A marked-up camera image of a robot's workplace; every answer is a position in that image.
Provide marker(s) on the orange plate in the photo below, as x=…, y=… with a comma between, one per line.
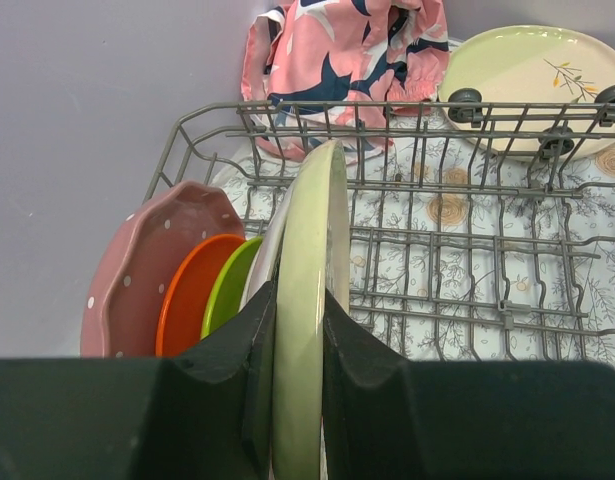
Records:
x=181, y=318

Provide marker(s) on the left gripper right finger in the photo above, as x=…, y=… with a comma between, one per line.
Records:
x=388, y=417

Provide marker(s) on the lime green plate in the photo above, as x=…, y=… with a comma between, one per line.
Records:
x=225, y=297

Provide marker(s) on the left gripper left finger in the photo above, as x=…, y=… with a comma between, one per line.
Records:
x=203, y=414

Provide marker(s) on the pink navy floral cloth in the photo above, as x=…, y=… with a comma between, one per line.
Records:
x=340, y=62

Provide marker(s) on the pink and green branch plate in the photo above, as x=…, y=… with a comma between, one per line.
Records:
x=314, y=262

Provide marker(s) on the cream green plate at back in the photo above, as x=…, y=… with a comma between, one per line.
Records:
x=532, y=93

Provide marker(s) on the red and teal floral plate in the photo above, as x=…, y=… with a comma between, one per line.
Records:
x=265, y=259

